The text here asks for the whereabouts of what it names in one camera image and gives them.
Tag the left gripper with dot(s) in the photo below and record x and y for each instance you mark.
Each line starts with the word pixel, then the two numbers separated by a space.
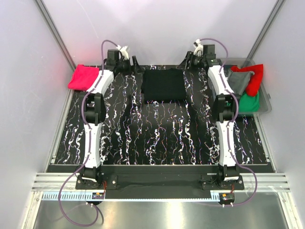
pixel 136 68

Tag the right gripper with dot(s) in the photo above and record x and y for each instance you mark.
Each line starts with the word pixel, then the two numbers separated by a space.
pixel 183 65

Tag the black t-shirt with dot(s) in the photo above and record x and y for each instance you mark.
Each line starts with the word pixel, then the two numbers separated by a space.
pixel 163 85

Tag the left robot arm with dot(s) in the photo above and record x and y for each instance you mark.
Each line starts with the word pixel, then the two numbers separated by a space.
pixel 93 113

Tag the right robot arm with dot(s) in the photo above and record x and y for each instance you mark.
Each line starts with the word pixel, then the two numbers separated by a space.
pixel 225 110

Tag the pink folded t-shirt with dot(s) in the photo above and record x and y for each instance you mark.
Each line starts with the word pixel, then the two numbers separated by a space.
pixel 83 77

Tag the grey t-shirt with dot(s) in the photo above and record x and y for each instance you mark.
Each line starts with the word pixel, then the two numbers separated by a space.
pixel 238 81

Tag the red t-shirt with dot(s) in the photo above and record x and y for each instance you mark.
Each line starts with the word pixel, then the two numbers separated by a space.
pixel 255 80

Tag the green t-shirt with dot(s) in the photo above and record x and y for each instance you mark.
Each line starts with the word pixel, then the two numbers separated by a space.
pixel 249 103

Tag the clear plastic bin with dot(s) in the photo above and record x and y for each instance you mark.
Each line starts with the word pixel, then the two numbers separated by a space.
pixel 264 99

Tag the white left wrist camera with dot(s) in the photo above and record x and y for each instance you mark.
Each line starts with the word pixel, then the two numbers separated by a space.
pixel 123 51

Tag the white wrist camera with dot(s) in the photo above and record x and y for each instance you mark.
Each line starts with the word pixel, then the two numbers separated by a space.
pixel 198 48
pixel 123 51

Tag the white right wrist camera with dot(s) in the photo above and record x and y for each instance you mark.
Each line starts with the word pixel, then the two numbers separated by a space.
pixel 198 48

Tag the right aluminium corner post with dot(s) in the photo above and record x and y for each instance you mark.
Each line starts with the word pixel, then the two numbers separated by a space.
pixel 266 27

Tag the aluminium corner post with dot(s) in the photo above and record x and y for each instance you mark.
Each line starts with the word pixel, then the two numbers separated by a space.
pixel 266 27
pixel 55 33

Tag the left aluminium corner post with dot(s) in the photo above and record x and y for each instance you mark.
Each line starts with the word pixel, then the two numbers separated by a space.
pixel 55 33

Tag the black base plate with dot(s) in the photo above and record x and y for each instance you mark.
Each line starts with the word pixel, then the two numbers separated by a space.
pixel 154 193

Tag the aluminium frame rail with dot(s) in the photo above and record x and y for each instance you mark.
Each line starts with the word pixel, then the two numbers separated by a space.
pixel 247 182

